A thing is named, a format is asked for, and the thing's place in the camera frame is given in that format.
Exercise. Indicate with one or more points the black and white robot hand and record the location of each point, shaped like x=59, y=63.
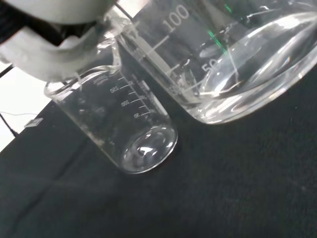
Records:
x=37, y=62

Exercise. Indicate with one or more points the small grey tag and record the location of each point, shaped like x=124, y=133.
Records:
x=33, y=122

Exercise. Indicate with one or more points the black bench cloth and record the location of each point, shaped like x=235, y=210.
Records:
x=223, y=186

